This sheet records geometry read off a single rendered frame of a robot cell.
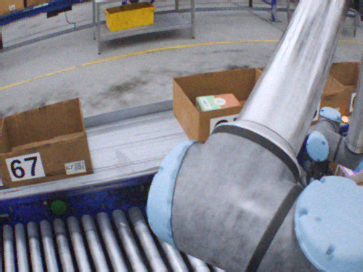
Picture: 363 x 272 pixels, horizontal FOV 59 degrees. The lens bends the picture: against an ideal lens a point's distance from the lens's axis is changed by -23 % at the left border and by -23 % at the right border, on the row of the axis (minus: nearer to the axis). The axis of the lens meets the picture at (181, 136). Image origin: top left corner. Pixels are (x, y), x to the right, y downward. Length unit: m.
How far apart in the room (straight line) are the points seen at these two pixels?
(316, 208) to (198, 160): 0.18
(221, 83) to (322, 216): 1.35
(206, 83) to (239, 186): 1.25
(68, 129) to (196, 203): 1.22
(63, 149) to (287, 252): 1.03
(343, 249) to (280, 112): 0.24
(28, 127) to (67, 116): 0.20
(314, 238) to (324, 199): 0.07
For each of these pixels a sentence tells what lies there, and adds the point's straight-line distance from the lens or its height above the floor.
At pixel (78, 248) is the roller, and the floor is 0.75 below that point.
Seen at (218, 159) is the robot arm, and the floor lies 1.47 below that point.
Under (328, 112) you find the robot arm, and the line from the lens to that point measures 1.26.
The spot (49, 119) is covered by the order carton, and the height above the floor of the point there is 0.98.
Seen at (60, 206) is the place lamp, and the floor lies 0.82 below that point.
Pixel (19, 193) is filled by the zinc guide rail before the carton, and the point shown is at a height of 0.89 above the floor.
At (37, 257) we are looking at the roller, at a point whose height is 0.75.
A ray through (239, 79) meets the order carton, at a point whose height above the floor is 1.00.
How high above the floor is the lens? 1.77
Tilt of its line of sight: 34 degrees down
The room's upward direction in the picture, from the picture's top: 1 degrees counter-clockwise
